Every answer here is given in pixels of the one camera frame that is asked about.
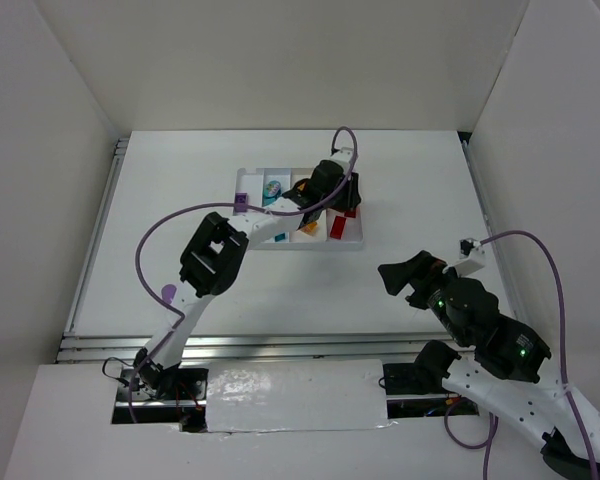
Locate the yellow butterfly lego brick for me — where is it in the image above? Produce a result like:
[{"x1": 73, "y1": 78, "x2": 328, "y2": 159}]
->
[{"x1": 300, "y1": 222, "x2": 318, "y2": 235}]

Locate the purple square lego brick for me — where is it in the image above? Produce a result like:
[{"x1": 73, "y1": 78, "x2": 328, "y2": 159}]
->
[{"x1": 234, "y1": 192, "x2": 248, "y2": 213}]

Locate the purple rounded lego brick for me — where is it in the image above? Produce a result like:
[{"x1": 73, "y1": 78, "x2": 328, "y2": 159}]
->
[{"x1": 161, "y1": 284, "x2": 177, "y2": 305}]

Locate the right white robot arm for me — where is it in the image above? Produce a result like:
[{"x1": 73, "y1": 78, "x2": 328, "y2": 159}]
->
[{"x1": 378, "y1": 251, "x2": 600, "y2": 479}]

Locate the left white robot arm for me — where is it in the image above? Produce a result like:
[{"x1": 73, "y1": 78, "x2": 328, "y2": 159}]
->
[{"x1": 133, "y1": 149, "x2": 361, "y2": 397}]

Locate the white divided sorting tray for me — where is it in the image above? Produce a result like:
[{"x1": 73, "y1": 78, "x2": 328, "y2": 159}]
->
[{"x1": 234, "y1": 168, "x2": 364, "y2": 251}]

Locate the white foam board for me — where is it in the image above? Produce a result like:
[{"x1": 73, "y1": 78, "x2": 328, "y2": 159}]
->
[{"x1": 205, "y1": 359, "x2": 390, "y2": 433}]

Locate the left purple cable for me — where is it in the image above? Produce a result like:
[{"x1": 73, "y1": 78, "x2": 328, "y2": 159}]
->
[{"x1": 127, "y1": 126, "x2": 359, "y2": 424}]

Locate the purple cable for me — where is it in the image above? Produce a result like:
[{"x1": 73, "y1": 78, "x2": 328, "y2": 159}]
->
[
  {"x1": 443, "y1": 230, "x2": 600, "y2": 480},
  {"x1": 127, "y1": 126, "x2": 359, "y2": 424}
]

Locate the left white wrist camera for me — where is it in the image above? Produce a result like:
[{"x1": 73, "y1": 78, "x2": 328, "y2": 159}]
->
[{"x1": 329, "y1": 147, "x2": 357, "y2": 169}]

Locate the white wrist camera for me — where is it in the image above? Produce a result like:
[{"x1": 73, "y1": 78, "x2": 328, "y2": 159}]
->
[
  {"x1": 444, "y1": 238, "x2": 486, "y2": 277},
  {"x1": 329, "y1": 147, "x2": 357, "y2": 169}
]

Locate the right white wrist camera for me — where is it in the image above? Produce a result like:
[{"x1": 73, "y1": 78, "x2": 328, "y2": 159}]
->
[{"x1": 444, "y1": 238, "x2": 486, "y2": 277}]

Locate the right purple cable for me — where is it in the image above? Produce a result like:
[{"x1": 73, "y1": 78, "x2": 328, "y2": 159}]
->
[{"x1": 443, "y1": 230, "x2": 600, "y2": 480}]

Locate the aluminium frame rail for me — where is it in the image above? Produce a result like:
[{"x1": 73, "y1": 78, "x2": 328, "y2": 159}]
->
[{"x1": 56, "y1": 332, "x2": 467, "y2": 363}]

